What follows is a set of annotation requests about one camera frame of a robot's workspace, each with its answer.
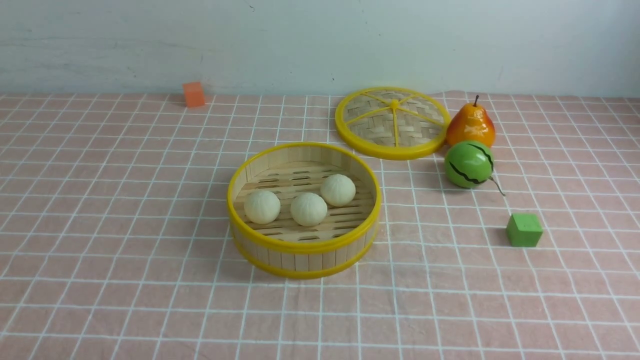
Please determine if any white bun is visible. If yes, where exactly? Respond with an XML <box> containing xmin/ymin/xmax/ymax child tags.
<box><xmin>290</xmin><ymin>193</ymin><xmax>329</xmax><ymax>227</ymax></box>
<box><xmin>320</xmin><ymin>174</ymin><xmax>357</xmax><ymax>207</ymax></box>
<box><xmin>243</xmin><ymin>190</ymin><xmax>281</xmax><ymax>224</ymax></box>

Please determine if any bamboo steamer tray yellow rim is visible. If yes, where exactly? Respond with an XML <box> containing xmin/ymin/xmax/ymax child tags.
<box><xmin>226</xmin><ymin>142</ymin><xmax>382</xmax><ymax>280</ymax></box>

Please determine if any woven steamer lid yellow rim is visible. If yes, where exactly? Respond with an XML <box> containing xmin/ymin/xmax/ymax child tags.
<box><xmin>334</xmin><ymin>86</ymin><xmax>451</xmax><ymax>161</ymax></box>

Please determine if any green toy watermelon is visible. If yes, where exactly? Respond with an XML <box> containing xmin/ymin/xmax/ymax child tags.
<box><xmin>445</xmin><ymin>140</ymin><xmax>506</xmax><ymax>197</ymax></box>

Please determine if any orange foam cube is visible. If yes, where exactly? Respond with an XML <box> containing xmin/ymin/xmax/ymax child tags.
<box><xmin>182</xmin><ymin>81</ymin><xmax>206</xmax><ymax>109</ymax></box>

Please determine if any orange yellow toy pear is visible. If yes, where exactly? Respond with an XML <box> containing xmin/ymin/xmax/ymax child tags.
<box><xmin>445</xmin><ymin>95</ymin><xmax>496</xmax><ymax>148</ymax></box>

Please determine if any green foam cube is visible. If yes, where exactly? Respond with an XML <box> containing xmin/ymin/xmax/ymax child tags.
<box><xmin>506</xmin><ymin>212</ymin><xmax>544</xmax><ymax>248</ymax></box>

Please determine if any pink checkered tablecloth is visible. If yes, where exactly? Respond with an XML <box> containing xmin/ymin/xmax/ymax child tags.
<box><xmin>0</xmin><ymin>93</ymin><xmax>640</xmax><ymax>360</ymax></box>

